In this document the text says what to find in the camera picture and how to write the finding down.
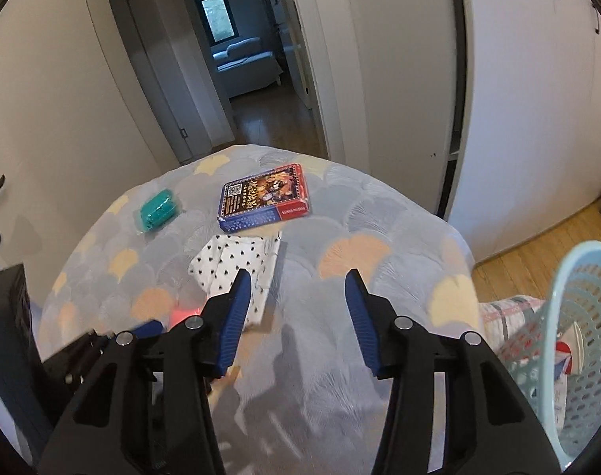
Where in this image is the far room sofa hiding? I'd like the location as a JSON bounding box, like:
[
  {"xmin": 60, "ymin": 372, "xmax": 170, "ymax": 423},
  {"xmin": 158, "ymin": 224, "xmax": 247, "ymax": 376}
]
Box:
[{"xmin": 213, "ymin": 36, "xmax": 283, "ymax": 99}]

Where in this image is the white door black handle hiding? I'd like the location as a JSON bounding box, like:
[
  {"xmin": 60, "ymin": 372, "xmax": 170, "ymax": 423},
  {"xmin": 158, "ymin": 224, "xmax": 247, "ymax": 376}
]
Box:
[{"xmin": 0, "ymin": 0, "xmax": 178, "ymax": 304}]

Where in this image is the pink packet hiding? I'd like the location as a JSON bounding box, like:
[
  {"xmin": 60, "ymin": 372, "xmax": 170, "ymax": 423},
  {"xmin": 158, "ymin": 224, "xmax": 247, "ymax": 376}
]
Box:
[{"xmin": 168, "ymin": 307, "xmax": 202, "ymax": 329}]

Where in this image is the white wardrobe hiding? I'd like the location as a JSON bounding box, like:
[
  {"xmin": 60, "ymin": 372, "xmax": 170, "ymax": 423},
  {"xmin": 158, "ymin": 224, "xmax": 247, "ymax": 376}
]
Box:
[{"xmin": 449, "ymin": 0, "xmax": 601, "ymax": 260}]

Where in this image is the teal packet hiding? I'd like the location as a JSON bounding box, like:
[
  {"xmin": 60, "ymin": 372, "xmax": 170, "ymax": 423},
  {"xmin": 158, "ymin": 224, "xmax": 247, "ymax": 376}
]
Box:
[{"xmin": 139, "ymin": 189, "xmax": 179, "ymax": 233}]

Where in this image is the playing card box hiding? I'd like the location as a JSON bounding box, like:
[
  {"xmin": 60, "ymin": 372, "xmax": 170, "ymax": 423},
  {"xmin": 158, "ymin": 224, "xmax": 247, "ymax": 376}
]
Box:
[{"xmin": 218, "ymin": 163, "xmax": 310, "ymax": 234}]

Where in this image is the white black-dotted wrapper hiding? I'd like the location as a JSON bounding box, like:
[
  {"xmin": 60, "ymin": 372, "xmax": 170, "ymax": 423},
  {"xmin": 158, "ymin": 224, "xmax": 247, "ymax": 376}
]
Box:
[{"xmin": 188, "ymin": 233, "xmax": 281, "ymax": 328}]

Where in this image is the light blue laundry basket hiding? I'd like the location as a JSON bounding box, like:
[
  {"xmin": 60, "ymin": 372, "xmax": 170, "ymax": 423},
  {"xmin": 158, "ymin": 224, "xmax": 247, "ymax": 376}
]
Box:
[{"xmin": 499, "ymin": 241, "xmax": 601, "ymax": 469}]

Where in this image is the far room window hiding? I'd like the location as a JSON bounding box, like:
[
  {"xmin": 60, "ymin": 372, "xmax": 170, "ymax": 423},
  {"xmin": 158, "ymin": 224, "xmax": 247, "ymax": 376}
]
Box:
[{"xmin": 195, "ymin": 0, "xmax": 239, "ymax": 46}]

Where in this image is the patterned fan-print tablecloth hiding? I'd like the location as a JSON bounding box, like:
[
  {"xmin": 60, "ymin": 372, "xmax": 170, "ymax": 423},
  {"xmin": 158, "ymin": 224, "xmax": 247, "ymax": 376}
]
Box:
[{"xmin": 38, "ymin": 145, "xmax": 482, "ymax": 474}]

